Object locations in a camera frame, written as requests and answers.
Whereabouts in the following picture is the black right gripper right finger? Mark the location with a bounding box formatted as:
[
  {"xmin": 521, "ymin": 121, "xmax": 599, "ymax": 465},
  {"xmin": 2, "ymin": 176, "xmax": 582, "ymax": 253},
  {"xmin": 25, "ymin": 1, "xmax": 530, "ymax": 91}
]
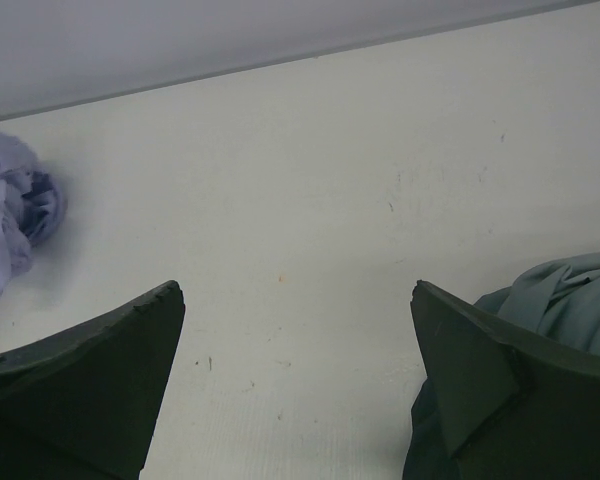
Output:
[{"xmin": 403, "ymin": 281, "xmax": 600, "ymax": 479}]

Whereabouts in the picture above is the dark green grey jacket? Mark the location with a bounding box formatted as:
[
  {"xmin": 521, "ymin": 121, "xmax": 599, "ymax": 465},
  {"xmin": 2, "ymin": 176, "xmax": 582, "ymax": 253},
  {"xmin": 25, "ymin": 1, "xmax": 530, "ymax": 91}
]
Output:
[{"xmin": 402, "ymin": 248, "xmax": 600, "ymax": 480}]

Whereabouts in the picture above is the lilac purple jacket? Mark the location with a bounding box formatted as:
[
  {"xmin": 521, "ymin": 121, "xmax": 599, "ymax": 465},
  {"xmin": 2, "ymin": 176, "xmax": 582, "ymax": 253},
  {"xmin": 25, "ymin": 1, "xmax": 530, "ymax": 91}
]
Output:
[{"xmin": 0, "ymin": 132, "xmax": 67, "ymax": 295}]

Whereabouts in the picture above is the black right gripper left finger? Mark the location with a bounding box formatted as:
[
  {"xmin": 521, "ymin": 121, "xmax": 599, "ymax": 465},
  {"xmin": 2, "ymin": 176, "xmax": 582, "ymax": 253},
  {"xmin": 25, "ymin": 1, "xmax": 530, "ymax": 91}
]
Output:
[{"xmin": 0, "ymin": 281, "xmax": 185, "ymax": 479}]

